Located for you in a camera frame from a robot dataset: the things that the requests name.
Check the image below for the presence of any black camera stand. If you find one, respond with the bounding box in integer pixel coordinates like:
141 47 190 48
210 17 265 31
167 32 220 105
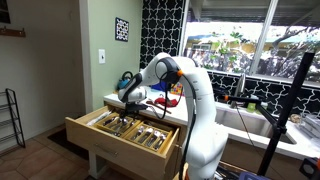
213 51 316 178

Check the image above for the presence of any chrome kitchen faucet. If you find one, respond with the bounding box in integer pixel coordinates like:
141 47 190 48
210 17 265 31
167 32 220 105
229 72 248 110

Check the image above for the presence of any light wooden kitchen drawer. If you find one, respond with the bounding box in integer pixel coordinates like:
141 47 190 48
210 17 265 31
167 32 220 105
64 104 182 180

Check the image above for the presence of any brown wooden utensil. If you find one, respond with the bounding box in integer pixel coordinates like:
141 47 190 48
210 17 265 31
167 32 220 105
145 99 173 115

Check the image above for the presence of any black wire shoe rack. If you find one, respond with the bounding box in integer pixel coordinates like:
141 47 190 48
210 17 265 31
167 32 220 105
0 88 27 152

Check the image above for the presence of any steel table spoon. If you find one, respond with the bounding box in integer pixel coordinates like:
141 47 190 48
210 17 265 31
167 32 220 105
153 134 165 150
156 133 167 148

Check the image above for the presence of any light wooden board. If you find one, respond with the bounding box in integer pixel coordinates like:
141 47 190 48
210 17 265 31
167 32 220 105
173 162 190 180

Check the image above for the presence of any white window frame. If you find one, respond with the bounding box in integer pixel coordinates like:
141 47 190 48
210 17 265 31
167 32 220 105
179 0 320 88

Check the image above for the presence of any white light switch plate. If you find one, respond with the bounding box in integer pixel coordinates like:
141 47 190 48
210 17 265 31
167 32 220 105
98 48 107 65

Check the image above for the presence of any wooden base cabinet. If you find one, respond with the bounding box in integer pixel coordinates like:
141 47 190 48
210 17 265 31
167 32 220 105
88 103 301 180

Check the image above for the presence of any blue kettle with black handle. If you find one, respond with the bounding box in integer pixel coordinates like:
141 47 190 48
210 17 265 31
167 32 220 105
117 70 135 91

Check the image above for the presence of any colourful patterned tile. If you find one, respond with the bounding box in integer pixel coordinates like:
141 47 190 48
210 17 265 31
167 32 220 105
169 82 185 97

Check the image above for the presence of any thin black camera cable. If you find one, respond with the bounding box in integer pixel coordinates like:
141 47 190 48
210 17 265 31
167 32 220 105
234 106 264 158

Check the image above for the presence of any black equipment box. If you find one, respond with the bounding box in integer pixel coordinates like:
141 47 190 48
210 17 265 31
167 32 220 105
298 157 320 180

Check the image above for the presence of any dark framed wall picture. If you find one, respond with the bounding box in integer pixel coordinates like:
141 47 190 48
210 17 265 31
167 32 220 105
0 0 11 25

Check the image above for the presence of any red cloth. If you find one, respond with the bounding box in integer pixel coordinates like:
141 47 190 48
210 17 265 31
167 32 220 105
153 94 180 109

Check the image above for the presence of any green sponge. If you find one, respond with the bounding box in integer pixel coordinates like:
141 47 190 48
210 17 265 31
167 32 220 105
246 102 258 113

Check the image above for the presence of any blue plastic item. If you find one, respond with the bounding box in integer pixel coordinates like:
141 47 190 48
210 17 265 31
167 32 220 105
238 171 272 180

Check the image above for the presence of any small wooden spoon tray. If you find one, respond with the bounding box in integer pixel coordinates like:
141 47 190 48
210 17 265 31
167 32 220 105
93 111 143 138

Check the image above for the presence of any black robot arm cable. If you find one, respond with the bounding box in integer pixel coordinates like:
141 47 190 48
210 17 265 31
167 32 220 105
154 58 198 180

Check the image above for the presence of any five-compartment wooden cutlery tray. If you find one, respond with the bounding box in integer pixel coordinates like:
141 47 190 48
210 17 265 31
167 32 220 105
124 120 175 154

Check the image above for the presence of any blue counter item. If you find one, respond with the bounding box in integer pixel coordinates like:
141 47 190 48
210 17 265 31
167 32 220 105
150 81 168 92

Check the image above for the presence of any kitchen sink basin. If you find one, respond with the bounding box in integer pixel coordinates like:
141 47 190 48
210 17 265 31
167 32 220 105
213 105 298 146

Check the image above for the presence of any wooden wall coat rack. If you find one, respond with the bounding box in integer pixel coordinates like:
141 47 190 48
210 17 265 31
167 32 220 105
0 26 27 38

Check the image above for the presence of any teardrop handle spoon pile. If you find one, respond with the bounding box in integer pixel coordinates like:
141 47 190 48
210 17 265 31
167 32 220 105
108 129 123 137

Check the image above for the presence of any grey dish rack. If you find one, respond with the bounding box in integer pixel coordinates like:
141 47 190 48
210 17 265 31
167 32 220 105
297 113 320 138

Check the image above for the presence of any black white wall picture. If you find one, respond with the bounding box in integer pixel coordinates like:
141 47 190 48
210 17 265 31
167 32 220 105
114 17 130 43

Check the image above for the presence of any white long package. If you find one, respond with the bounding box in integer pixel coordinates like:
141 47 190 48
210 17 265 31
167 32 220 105
86 110 113 127

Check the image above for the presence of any metal drawer handle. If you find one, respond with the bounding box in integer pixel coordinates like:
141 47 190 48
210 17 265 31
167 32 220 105
93 143 120 158

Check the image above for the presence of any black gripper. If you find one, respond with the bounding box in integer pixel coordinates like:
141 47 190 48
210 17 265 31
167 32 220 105
125 101 148 122

